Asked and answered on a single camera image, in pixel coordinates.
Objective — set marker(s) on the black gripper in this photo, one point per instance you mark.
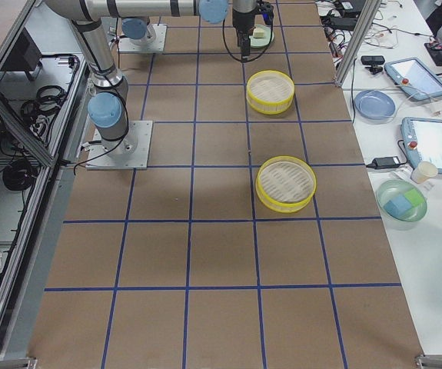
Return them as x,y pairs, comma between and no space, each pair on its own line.
242,18

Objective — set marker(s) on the light green round plate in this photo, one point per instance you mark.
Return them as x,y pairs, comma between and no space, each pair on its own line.
262,42

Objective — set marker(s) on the yellow steamer basket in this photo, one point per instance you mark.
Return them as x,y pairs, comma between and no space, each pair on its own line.
285,184
270,92

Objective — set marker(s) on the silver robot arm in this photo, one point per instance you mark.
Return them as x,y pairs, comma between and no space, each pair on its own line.
85,21

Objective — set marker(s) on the black webcam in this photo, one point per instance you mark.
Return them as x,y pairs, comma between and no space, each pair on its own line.
373,63

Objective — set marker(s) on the blue teach pendant far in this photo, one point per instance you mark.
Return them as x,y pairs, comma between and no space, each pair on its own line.
414,78

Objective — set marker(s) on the blue teach pendant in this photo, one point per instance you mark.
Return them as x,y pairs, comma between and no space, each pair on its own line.
414,78
422,141

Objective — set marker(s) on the black power adapter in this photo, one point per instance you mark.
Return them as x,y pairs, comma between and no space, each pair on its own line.
389,162

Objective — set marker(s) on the blue teach pendant near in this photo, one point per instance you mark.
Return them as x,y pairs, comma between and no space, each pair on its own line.
422,141

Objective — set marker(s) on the paper cup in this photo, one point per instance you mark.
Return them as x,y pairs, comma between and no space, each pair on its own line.
424,171

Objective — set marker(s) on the blue sponge block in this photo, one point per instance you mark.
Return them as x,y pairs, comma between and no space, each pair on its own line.
397,206

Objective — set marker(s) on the clear green glass bowl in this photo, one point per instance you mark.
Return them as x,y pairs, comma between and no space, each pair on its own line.
391,188

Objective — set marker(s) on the green sponge block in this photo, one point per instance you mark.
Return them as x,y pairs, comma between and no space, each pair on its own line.
414,197

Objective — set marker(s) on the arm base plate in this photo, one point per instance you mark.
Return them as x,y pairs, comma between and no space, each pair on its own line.
132,153
152,40

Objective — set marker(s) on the aluminium frame post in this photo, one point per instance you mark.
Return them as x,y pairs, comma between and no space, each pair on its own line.
363,24

